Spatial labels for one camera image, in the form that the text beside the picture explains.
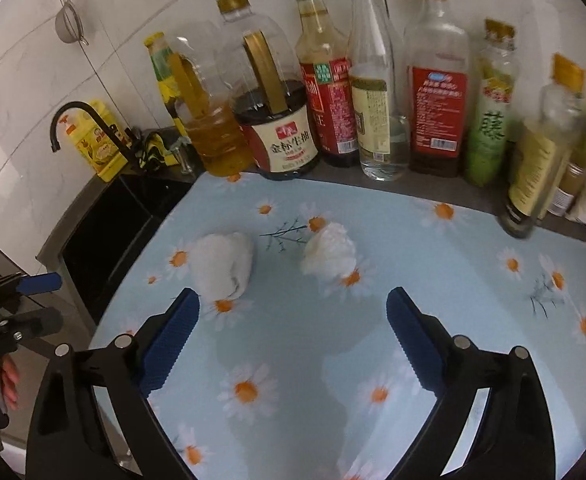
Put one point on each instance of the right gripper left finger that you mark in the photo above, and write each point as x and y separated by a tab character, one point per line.
134	366

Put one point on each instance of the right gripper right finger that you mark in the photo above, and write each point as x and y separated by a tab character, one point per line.
450	367

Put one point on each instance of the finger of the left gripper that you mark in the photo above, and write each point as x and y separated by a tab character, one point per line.
29	329
28	285

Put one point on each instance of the left hand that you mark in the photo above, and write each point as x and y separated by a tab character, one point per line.
9	378

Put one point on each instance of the white crumpled tissue left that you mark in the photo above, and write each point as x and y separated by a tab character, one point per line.
221	266

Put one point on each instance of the white crumpled tissue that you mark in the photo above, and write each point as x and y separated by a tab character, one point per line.
329	254
221	266

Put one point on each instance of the daisy print blue tablecloth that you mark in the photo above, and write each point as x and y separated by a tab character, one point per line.
302	378

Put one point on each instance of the yellow dish soap bottle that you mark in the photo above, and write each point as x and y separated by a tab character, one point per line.
95	142

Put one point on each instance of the white crumpled tissue right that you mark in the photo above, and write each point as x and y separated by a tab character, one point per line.
329	254

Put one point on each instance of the black curved faucet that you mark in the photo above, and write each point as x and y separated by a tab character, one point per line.
88	129

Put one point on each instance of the black yellow scrubber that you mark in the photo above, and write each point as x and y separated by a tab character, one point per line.
156	149

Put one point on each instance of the small brown jar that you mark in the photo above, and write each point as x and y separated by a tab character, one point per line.
570	185

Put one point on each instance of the green label pepper oil bottle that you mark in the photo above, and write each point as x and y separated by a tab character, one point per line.
498	70

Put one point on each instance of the tall dark oil bottle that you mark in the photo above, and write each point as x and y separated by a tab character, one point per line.
543	151

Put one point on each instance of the large cooking oil jug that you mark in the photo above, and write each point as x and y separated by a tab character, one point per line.
204	100

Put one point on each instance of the hanging metal strainer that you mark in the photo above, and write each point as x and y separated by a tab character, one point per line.
68	25

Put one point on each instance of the clear vinegar bottle yellow cap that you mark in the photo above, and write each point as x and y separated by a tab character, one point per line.
381	124

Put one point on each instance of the green yellow bottle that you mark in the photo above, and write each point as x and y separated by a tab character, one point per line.
159	52

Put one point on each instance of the large soy sauce jug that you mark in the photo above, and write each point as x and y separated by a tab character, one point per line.
267	93

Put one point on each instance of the red label dark bottle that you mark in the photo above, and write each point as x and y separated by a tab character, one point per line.
438	61

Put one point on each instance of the red label sauce bottle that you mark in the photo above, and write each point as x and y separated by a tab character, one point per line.
322	54

